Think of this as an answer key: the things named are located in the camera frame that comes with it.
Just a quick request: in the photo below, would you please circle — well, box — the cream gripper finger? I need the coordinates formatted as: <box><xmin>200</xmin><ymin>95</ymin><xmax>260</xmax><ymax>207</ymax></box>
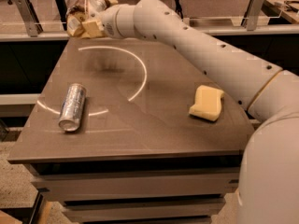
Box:
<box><xmin>66</xmin><ymin>13</ymin><xmax>85</xmax><ymax>37</ymax></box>
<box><xmin>82</xmin><ymin>20</ymin><xmax>106</xmax><ymax>38</ymax></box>

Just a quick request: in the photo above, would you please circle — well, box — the brown chip bag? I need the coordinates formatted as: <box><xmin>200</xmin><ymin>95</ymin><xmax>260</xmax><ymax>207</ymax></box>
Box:
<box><xmin>65</xmin><ymin>0</ymin><xmax>118</xmax><ymax>21</ymax></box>

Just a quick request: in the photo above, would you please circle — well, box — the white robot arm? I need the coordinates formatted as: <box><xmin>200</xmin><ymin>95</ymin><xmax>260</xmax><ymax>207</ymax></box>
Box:
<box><xmin>66</xmin><ymin>0</ymin><xmax>299</xmax><ymax>224</ymax></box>

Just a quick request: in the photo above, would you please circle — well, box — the clear acrylic barrier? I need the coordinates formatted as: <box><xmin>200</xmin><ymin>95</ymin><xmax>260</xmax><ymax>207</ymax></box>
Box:
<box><xmin>0</xmin><ymin>15</ymin><xmax>280</xmax><ymax>34</ymax></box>

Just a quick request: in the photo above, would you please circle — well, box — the silver drink can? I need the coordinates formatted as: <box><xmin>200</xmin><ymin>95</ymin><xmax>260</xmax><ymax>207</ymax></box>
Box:
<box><xmin>58</xmin><ymin>83</ymin><xmax>86</xmax><ymax>132</ymax></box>

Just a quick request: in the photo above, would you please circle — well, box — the grey table with drawers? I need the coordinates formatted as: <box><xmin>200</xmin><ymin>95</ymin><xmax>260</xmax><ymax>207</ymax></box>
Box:
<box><xmin>8</xmin><ymin>39</ymin><xmax>253</xmax><ymax>224</ymax></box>

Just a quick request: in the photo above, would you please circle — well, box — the yellow sponge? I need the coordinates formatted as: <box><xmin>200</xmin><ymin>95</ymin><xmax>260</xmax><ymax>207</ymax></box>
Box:
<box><xmin>189</xmin><ymin>85</ymin><xmax>224</xmax><ymax>121</ymax></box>

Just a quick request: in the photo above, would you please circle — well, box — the left metal bracket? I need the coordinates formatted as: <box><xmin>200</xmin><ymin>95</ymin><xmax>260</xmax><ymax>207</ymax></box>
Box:
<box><xmin>12</xmin><ymin>0</ymin><xmax>39</xmax><ymax>37</ymax></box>

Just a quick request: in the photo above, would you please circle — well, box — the metal bracket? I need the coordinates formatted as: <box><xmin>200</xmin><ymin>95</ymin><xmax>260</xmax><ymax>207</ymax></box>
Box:
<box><xmin>246</xmin><ymin>0</ymin><xmax>264</xmax><ymax>31</ymax></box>
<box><xmin>12</xmin><ymin>0</ymin><xmax>39</xmax><ymax>37</ymax></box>

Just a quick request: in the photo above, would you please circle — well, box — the black hanging cable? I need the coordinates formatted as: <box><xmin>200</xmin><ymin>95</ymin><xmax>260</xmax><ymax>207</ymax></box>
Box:
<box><xmin>172</xmin><ymin>0</ymin><xmax>185</xmax><ymax>20</ymax></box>

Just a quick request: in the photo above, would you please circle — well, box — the right metal bracket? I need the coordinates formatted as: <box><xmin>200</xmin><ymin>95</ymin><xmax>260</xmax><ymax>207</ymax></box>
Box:
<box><xmin>246</xmin><ymin>0</ymin><xmax>264</xmax><ymax>31</ymax></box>

